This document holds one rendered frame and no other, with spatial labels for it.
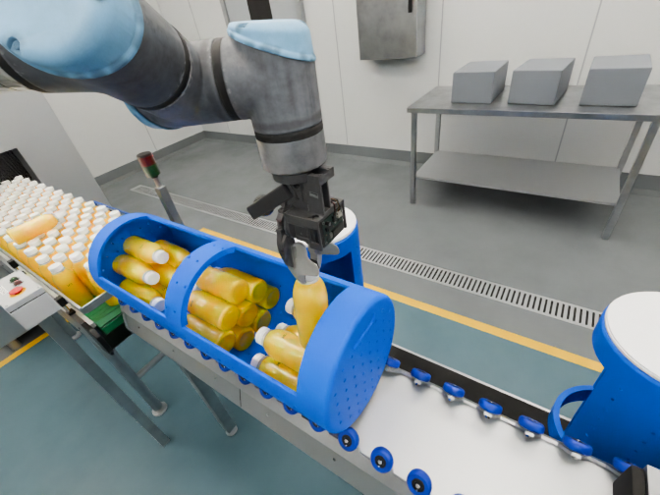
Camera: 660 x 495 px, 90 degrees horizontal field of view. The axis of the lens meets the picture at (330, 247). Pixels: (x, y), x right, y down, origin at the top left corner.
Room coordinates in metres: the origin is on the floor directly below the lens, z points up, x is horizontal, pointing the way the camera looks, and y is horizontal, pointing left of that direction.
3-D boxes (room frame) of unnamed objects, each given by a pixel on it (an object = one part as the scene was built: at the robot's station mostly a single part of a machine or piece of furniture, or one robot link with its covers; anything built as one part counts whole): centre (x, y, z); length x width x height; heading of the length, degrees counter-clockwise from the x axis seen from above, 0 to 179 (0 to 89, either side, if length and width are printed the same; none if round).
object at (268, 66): (0.44, 0.03, 1.61); 0.10 x 0.09 x 0.12; 83
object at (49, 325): (0.85, 1.00, 0.50); 0.04 x 0.04 x 1.00; 51
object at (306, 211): (0.44, 0.02, 1.44); 0.09 x 0.08 x 0.12; 51
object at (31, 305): (0.85, 1.00, 1.05); 0.20 x 0.10 x 0.10; 51
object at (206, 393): (0.85, 0.65, 0.31); 0.06 x 0.06 x 0.63; 51
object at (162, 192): (1.47, 0.73, 0.55); 0.04 x 0.04 x 1.10; 51
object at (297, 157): (0.44, 0.03, 1.52); 0.10 x 0.09 x 0.05; 141
